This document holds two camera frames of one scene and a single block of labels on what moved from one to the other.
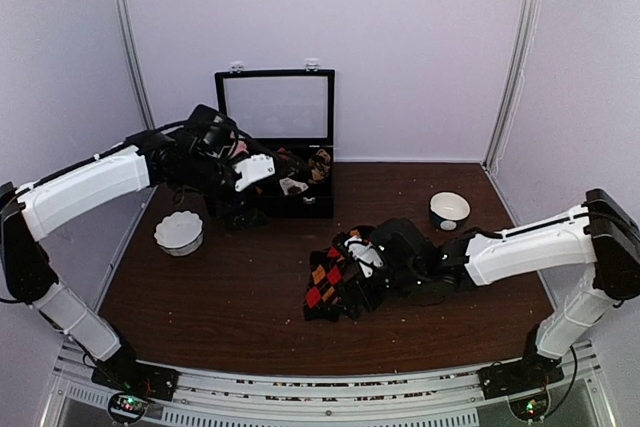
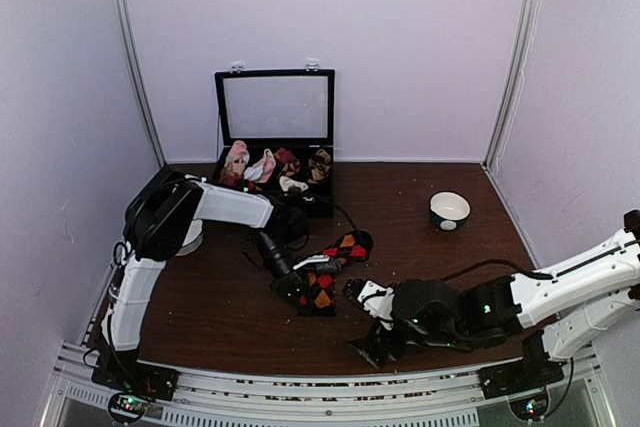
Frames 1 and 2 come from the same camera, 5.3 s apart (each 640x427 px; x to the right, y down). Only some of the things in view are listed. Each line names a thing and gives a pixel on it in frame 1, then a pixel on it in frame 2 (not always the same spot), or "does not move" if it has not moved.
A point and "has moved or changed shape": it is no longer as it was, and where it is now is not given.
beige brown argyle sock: x=320 y=164 does not move
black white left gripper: x=225 y=210 → x=289 y=284
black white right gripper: x=356 y=286 → x=375 y=338
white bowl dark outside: x=448 y=210 does not move
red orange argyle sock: x=325 y=282 has moved or changed shape
